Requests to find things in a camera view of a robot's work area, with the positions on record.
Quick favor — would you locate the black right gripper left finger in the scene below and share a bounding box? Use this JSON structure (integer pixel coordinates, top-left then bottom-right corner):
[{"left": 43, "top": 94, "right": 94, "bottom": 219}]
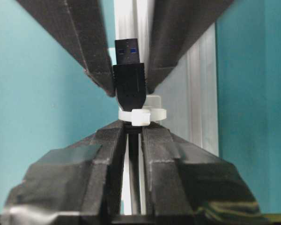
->
[{"left": 1, "top": 121, "right": 126, "bottom": 225}]

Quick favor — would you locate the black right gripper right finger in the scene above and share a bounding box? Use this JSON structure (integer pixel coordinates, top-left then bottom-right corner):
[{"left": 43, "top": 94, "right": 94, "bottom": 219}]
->
[{"left": 142, "top": 123, "right": 269, "bottom": 225}]

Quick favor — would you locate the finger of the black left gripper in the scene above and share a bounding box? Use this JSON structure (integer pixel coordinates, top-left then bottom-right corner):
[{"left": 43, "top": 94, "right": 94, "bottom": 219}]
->
[
  {"left": 146, "top": 0, "right": 232, "bottom": 93},
  {"left": 19, "top": 0, "right": 115, "bottom": 97}
]

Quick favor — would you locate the black USB cable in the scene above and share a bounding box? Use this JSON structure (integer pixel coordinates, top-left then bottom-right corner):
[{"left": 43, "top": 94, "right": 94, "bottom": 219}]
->
[{"left": 112, "top": 37, "right": 148, "bottom": 216}]

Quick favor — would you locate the aluminium extrusion rail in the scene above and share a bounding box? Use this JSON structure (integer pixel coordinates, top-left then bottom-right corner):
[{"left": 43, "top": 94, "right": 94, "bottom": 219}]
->
[{"left": 113, "top": 0, "right": 220, "bottom": 216}]

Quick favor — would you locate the white ring clip middle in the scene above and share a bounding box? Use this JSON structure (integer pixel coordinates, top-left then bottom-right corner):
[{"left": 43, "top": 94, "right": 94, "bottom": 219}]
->
[{"left": 118, "top": 95, "right": 167, "bottom": 127}]

